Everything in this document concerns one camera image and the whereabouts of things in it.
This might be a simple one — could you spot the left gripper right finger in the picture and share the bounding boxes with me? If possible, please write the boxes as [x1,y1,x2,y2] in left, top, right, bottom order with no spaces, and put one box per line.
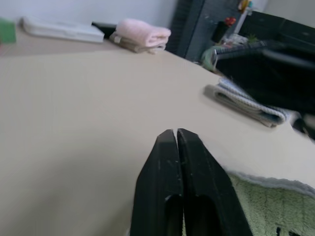
[177,128,254,236]

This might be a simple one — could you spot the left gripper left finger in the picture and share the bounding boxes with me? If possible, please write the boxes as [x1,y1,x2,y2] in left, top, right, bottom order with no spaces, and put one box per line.
[129,128,185,236]

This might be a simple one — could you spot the green towel with white edging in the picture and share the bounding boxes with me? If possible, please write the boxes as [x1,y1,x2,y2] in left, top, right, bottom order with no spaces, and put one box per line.
[181,170,315,236]

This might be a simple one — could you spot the folded light blue towel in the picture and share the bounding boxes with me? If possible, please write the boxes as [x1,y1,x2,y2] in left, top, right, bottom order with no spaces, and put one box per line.
[203,78,302,129]

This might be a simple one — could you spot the folded beige towel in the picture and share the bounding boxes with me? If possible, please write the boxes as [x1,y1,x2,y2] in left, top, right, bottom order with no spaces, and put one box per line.
[109,33,166,55]

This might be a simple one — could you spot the folded pink towel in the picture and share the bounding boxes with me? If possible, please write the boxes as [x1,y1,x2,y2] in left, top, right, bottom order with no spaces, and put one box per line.
[115,18,172,48]

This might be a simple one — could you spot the ribbed partition panel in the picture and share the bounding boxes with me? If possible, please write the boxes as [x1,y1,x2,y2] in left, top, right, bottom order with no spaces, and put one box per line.
[171,0,206,63]

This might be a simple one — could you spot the black pot with red flowers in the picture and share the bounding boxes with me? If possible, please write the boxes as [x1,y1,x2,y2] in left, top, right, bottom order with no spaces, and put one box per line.
[211,16,237,44]

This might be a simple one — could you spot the flat white box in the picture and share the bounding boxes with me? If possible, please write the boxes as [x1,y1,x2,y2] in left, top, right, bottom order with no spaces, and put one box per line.
[19,16,105,44]

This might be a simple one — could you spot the green block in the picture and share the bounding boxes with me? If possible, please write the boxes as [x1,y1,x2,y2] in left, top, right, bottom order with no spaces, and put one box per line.
[0,17,17,44]

